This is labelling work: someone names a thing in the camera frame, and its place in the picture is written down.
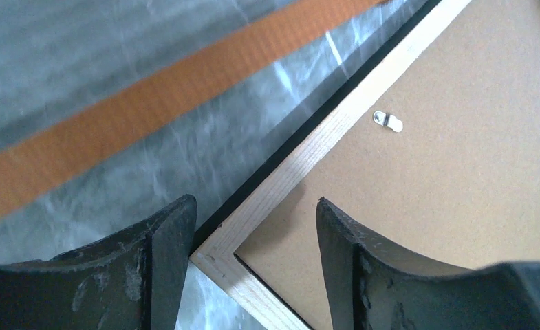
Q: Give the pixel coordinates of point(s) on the wooden shelf rack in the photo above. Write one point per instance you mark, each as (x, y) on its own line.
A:
(71, 147)

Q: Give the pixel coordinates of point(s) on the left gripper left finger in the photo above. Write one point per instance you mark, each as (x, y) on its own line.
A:
(131, 279)

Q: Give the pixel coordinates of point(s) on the brown cardboard backing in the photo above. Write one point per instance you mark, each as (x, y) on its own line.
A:
(460, 183)

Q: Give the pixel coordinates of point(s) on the silver frame turn clip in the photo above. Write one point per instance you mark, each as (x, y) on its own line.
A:
(388, 120)

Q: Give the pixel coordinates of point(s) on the wooden picture frame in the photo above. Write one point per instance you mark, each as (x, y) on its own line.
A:
(214, 252)

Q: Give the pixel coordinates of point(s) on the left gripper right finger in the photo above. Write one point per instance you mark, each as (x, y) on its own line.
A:
(375, 283)

